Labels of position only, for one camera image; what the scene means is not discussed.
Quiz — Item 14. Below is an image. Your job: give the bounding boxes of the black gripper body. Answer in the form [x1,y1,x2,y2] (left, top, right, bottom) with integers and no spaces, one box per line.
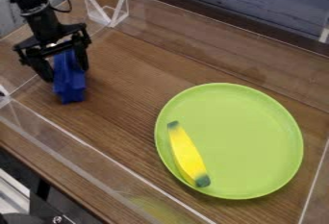
[13,7,91,66]

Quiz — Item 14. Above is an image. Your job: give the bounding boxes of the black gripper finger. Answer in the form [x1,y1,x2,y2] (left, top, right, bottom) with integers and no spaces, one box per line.
[28,57,53,83]
[73,38,88,71]

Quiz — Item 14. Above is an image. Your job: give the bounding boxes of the blue star-shaped block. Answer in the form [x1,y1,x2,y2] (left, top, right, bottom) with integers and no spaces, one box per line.
[52,50,85,104]

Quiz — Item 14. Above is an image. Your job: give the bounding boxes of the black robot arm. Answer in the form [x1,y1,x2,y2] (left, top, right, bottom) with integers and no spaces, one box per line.
[9,0,91,83]

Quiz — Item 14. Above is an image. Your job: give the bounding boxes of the green plate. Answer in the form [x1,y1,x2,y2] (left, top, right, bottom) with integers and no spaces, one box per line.
[153,83,305,200]

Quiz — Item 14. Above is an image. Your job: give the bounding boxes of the yellow toy banana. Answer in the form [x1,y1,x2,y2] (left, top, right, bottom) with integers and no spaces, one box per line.
[167,121,211,187]

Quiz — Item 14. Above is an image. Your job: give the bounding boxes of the clear acrylic corner bracket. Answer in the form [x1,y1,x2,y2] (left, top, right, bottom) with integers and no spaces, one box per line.
[83,0,129,28]

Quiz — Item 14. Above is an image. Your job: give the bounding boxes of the clear acrylic enclosure wall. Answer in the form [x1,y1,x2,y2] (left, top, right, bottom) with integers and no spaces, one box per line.
[0,0,329,224]

